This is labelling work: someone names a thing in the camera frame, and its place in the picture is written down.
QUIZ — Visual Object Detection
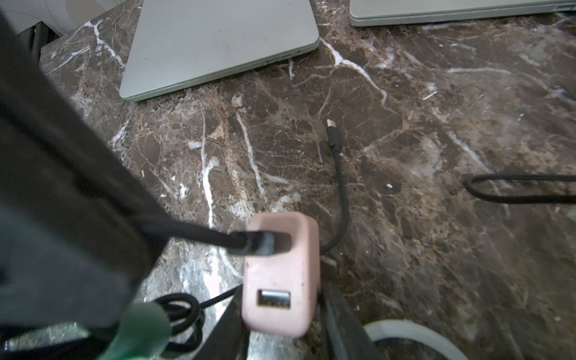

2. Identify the black toaster cable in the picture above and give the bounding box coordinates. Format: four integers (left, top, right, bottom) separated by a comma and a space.
462, 172, 576, 204

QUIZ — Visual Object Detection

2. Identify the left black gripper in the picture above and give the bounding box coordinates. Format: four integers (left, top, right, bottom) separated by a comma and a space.
1, 20, 167, 329

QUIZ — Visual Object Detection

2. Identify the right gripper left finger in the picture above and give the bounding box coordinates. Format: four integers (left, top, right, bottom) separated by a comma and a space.
194, 287, 250, 360

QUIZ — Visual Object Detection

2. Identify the white power strip cable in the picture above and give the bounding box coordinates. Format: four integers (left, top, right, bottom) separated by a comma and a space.
363, 319, 470, 360

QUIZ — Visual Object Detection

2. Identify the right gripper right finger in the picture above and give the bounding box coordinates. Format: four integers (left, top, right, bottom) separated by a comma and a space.
319, 281, 382, 359

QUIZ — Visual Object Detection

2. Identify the dark grey laptop right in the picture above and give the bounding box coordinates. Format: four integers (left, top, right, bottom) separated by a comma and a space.
349, 0, 575, 27

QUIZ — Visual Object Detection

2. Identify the black charger cable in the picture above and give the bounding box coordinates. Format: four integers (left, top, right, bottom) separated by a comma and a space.
134, 118, 351, 356

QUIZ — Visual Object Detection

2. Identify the pink charger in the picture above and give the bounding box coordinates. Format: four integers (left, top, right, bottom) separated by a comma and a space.
241, 212, 320, 338

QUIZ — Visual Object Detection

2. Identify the silver laptop back left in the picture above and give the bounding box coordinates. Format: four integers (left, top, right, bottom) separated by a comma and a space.
119, 0, 320, 102

